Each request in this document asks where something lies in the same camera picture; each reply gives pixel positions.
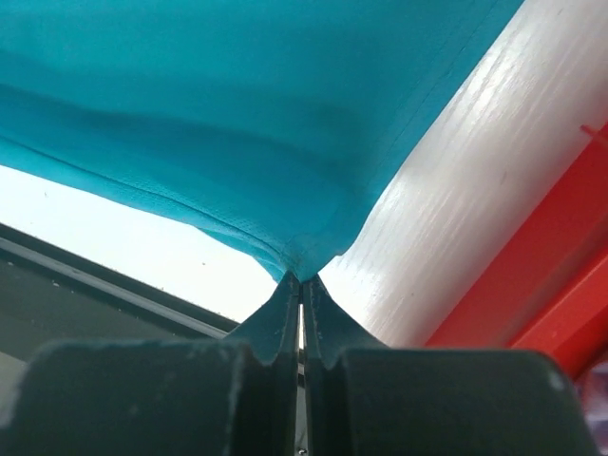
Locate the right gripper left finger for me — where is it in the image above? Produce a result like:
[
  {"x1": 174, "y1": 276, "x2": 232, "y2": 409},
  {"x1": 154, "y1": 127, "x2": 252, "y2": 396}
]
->
[{"x1": 1, "y1": 277, "x2": 299, "y2": 455}]

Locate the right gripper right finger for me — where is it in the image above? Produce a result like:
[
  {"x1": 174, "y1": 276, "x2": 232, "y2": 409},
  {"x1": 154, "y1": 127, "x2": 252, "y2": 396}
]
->
[{"x1": 301, "y1": 278, "x2": 598, "y2": 455}]

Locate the teal t shirt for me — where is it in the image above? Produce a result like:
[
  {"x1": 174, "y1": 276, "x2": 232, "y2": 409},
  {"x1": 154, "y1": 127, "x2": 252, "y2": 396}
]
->
[{"x1": 1, "y1": 1, "x2": 519, "y2": 280}]

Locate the red plastic bin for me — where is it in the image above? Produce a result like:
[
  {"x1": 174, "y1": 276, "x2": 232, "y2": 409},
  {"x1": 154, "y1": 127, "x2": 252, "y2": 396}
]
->
[{"x1": 426, "y1": 126, "x2": 607, "y2": 379}]

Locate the lavender t shirt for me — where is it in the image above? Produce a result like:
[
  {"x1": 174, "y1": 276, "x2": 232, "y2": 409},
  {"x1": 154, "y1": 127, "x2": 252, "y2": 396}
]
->
[{"x1": 577, "y1": 361, "x2": 607, "y2": 453}]

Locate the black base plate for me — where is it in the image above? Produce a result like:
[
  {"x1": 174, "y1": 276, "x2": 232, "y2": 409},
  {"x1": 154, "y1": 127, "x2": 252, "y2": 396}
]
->
[{"x1": 1, "y1": 225, "x2": 237, "y2": 361}]

